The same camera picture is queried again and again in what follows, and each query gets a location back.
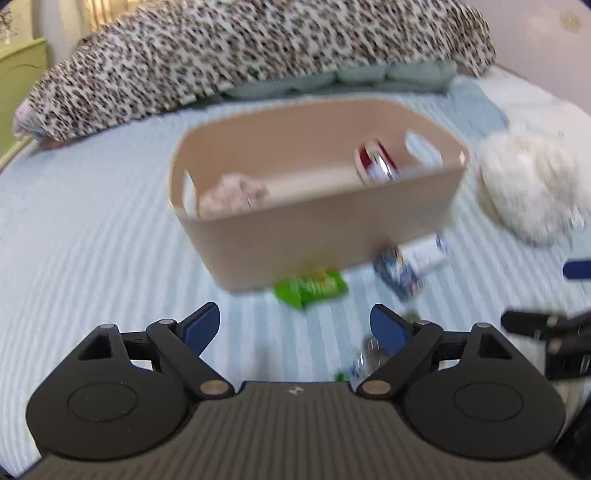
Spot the beige plastic storage basket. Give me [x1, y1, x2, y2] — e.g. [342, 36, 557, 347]
[168, 96, 471, 295]

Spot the leopard print blanket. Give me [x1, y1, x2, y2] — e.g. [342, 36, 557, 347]
[12, 0, 498, 145]

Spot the blue and white packet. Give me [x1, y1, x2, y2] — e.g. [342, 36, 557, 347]
[372, 246, 428, 302]

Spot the red and white can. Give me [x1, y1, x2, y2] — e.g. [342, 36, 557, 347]
[354, 140, 403, 186]

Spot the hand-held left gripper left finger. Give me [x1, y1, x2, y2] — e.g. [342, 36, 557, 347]
[76, 302, 232, 400]

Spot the yellow curtain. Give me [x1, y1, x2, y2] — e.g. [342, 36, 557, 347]
[79, 0, 127, 34]

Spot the white tube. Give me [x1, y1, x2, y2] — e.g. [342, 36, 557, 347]
[402, 233, 451, 274]

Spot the striped blue bed sheet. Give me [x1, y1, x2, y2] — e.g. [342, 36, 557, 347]
[0, 65, 591, 464]

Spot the green snack packet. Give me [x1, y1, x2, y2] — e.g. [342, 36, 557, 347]
[273, 268, 350, 311]

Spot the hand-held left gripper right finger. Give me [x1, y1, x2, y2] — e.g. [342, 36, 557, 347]
[357, 303, 516, 398]

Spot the light blue cloth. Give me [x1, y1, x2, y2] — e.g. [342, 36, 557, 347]
[440, 87, 509, 140]

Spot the clear plastic bottle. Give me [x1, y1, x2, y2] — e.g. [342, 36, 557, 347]
[334, 335, 394, 383]

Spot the beige crumpled cloth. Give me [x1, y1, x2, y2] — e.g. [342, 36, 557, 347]
[198, 172, 271, 218]

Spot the light blue pillow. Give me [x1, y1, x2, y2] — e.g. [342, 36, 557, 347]
[221, 59, 461, 101]

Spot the white fluffy plush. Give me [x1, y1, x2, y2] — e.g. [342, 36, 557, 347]
[475, 128, 590, 248]

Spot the green wooden furniture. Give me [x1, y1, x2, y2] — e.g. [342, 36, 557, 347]
[0, 39, 49, 161]

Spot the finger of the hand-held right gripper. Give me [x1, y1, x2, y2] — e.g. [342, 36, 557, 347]
[562, 259, 591, 280]
[501, 308, 591, 343]

